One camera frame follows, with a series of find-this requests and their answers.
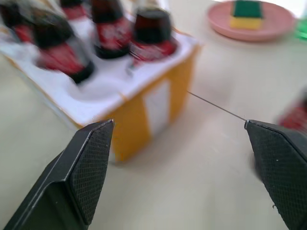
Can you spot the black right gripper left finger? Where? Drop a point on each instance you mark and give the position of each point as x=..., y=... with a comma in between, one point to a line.
x=79, y=172

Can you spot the pink plate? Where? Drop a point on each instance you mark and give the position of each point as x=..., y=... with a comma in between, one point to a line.
x=251, y=26

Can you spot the yellow crate with white insert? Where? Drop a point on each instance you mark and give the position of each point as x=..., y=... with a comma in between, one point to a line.
x=134, y=95

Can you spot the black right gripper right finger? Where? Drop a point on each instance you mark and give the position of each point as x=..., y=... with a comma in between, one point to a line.
x=283, y=167

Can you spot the green plastic object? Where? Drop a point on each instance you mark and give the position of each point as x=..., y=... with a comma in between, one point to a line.
x=301, y=30

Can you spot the cola bottle with red label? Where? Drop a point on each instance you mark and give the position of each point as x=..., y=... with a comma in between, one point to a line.
x=110, y=31
x=296, y=112
x=74, y=9
x=151, y=38
x=16, y=24
x=62, y=48

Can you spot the yellow sponge with green top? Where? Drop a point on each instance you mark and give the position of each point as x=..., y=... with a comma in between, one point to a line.
x=246, y=15

